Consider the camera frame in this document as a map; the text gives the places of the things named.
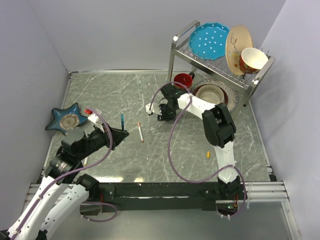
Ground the red black mug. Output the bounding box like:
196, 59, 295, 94
173, 72, 195, 89

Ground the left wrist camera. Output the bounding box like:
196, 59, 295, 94
84, 108, 105, 132

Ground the white yellow marker pen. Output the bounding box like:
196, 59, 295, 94
83, 156, 89, 167

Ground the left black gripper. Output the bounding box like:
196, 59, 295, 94
76, 120, 129, 160

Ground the yellow pen cap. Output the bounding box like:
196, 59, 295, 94
206, 151, 211, 159

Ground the blue polka-dot plate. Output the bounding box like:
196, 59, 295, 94
188, 22, 230, 61

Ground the steel dish rack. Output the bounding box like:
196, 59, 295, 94
167, 20, 276, 119

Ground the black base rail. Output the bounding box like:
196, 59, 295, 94
79, 181, 241, 217

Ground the cream floral plate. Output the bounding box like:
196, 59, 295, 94
225, 25, 253, 76

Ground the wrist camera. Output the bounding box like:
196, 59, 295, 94
145, 103, 162, 116
84, 108, 105, 132

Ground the white orange-tipped marker pen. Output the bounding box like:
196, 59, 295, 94
138, 126, 145, 143

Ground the beige bowl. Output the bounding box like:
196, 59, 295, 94
194, 84, 225, 106

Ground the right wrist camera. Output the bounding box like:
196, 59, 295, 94
145, 103, 162, 116

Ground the dark red plate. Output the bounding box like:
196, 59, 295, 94
191, 83, 229, 108

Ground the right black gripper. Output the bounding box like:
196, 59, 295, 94
155, 103, 178, 122

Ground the blue marker pen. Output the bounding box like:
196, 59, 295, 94
120, 112, 125, 131

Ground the blue star-shaped dish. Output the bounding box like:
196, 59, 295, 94
45, 102, 88, 135

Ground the red white bowl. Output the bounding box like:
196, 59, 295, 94
239, 47, 269, 74

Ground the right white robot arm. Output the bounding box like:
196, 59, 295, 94
145, 82, 241, 199

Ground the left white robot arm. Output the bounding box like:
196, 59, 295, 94
0, 126, 129, 240

